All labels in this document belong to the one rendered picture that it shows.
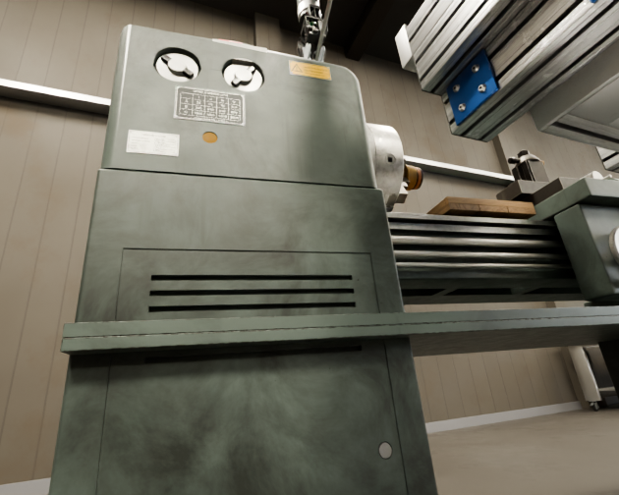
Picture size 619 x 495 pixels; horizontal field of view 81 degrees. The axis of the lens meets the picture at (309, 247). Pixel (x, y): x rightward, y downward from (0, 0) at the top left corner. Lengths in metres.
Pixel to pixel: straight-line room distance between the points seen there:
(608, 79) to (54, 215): 3.28
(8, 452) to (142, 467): 2.46
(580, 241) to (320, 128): 0.79
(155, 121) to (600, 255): 1.15
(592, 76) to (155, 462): 0.85
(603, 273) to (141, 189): 1.14
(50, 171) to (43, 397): 1.70
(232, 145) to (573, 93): 0.61
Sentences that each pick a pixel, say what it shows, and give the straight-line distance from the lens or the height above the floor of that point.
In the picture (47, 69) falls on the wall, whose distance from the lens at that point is 4.24.
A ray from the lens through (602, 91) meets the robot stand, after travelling 0.71.
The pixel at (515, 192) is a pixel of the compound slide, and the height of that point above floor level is 0.98.
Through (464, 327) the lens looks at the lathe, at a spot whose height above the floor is 0.53.
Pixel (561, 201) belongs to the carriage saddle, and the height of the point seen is 0.89.
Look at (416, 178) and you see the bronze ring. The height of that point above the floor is 1.06.
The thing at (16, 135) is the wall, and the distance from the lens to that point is 3.82.
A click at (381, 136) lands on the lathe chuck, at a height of 1.11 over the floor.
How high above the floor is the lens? 0.44
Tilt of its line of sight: 22 degrees up
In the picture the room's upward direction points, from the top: 5 degrees counter-clockwise
